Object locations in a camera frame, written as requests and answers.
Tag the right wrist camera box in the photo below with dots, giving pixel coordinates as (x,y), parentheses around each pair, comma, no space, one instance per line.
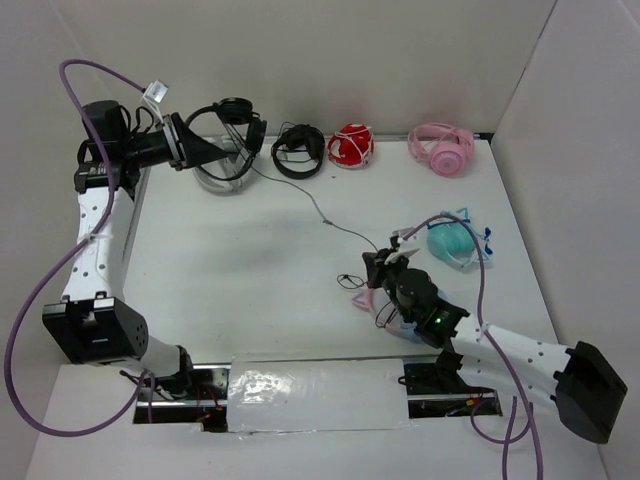
(404,243)

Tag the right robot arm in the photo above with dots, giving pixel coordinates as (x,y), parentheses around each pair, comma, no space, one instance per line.
(577,382)

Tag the red white headphones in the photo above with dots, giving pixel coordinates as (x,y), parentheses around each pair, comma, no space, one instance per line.
(351,147)

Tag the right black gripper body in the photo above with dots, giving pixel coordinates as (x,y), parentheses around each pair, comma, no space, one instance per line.
(391,270)

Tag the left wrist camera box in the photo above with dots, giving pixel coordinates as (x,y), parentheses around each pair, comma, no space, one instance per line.
(153,95)

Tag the black wired headphones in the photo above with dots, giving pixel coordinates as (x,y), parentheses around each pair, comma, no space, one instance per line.
(244,124)

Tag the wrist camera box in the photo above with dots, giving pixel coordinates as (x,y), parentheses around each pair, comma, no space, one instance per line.
(153,95)
(404,243)

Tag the black wrapped headphones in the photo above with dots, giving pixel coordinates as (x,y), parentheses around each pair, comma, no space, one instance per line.
(298,139)

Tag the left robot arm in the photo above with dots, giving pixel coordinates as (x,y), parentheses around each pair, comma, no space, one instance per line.
(92,324)

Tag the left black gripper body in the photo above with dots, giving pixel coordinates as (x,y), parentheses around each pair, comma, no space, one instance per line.
(178,161)

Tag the grey white headphones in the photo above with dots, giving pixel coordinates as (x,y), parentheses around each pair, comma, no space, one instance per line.
(214,177)

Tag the pink blue cat-ear headphones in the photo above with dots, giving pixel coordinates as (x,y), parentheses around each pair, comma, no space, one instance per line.
(385,314)

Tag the teal headphones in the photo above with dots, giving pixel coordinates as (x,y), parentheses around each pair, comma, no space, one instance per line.
(458,244)

